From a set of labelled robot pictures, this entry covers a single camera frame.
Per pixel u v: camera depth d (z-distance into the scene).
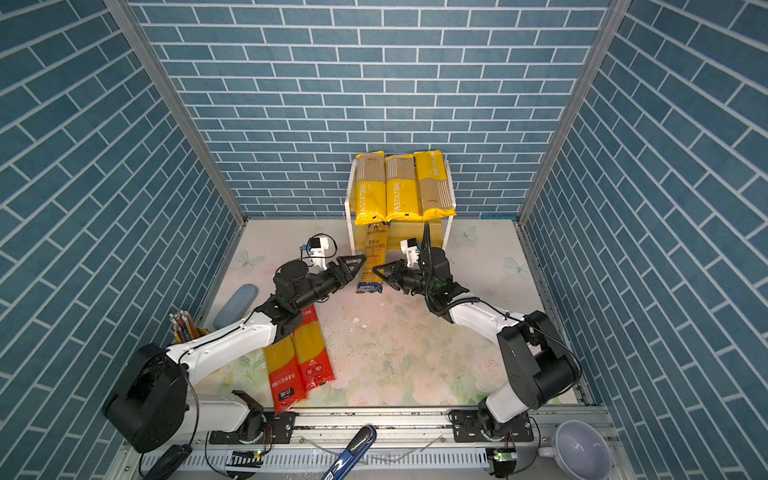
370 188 0.80
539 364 0.45
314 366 0.82
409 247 0.80
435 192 0.81
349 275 0.69
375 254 0.83
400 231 0.95
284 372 0.79
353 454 0.67
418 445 0.73
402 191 0.80
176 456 0.68
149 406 0.41
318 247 0.73
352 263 0.72
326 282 0.69
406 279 0.75
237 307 0.94
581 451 0.71
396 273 0.74
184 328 0.74
